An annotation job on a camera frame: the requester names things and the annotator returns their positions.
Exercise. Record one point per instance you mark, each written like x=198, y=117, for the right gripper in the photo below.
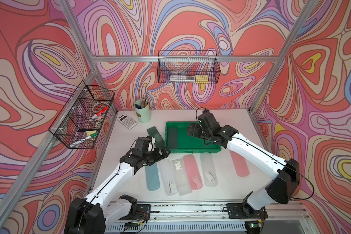
x=194, y=133

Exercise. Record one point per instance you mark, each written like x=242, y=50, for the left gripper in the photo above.
x=158, y=156

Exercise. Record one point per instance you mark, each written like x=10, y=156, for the dark green pencil case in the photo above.
x=172, y=141

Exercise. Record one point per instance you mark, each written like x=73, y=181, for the clear frosted pencil case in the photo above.
x=208, y=170

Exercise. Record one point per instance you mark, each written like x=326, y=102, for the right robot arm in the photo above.
x=284, y=174

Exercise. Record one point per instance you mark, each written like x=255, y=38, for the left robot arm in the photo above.
x=94, y=213

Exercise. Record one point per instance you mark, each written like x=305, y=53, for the dark green case by tray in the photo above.
x=154, y=133

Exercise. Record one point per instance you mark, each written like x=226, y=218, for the green plastic storage tray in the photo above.
x=188, y=144

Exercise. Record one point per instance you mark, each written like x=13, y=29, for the clear rectangular barcode pencil case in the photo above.
x=181, y=179

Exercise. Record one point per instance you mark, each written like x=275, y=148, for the clear rounded pencil case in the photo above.
x=167, y=177

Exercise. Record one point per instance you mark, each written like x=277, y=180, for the teal pencil case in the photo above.
x=152, y=177

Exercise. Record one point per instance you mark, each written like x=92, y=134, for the pink pencil case with label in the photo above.
x=192, y=172

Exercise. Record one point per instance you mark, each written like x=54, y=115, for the yellow box in back basket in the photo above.
x=201, y=79

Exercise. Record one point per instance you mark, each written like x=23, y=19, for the white calculator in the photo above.
x=127, y=121

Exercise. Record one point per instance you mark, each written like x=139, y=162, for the light green pen cup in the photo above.
x=142, y=110

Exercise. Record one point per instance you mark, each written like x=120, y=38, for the green white marker in basket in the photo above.
x=89, y=137

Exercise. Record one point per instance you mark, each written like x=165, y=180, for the red marker in basket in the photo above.
x=102, y=111

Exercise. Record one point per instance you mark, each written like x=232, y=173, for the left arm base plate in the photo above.
x=140, y=211

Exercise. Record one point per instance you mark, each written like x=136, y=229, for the black wire basket back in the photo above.
x=181, y=66

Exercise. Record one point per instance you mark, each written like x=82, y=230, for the black wire basket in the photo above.
x=75, y=123
x=181, y=66

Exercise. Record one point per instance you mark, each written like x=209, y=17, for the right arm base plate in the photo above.
x=244, y=211

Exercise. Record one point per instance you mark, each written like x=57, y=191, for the black wire basket left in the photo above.
x=75, y=123

